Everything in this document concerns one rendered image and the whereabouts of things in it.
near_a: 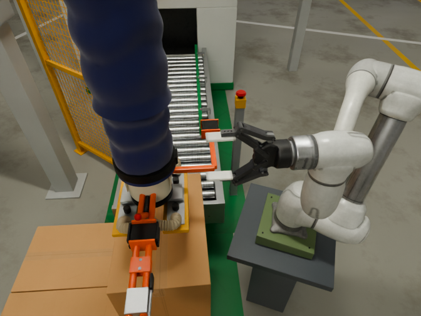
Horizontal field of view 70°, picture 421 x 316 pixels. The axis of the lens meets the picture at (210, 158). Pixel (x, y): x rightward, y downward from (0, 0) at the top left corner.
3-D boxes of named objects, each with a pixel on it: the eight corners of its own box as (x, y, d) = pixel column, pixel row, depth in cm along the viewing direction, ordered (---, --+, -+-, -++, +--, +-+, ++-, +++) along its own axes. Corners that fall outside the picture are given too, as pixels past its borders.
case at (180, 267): (136, 222, 185) (124, 177, 157) (202, 217, 187) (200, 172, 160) (126, 329, 141) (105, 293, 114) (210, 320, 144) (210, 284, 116)
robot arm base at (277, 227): (306, 202, 161) (309, 197, 157) (307, 239, 146) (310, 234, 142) (272, 196, 163) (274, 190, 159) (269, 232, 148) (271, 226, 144)
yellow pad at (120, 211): (124, 172, 138) (121, 165, 134) (146, 171, 138) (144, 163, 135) (112, 237, 113) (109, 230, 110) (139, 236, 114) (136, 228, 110)
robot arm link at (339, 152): (323, 147, 70) (312, 188, 78) (387, 143, 71) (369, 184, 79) (307, 123, 79) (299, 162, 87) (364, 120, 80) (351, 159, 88)
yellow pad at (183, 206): (165, 170, 139) (164, 162, 136) (187, 169, 140) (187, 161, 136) (163, 234, 114) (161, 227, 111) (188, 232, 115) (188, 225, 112)
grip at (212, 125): (200, 128, 145) (200, 119, 142) (218, 126, 146) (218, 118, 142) (201, 138, 139) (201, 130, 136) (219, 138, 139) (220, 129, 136)
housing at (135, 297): (128, 294, 88) (125, 288, 85) (151, 292, 89) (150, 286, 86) (125, 320, 83) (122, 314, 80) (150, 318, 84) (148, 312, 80)
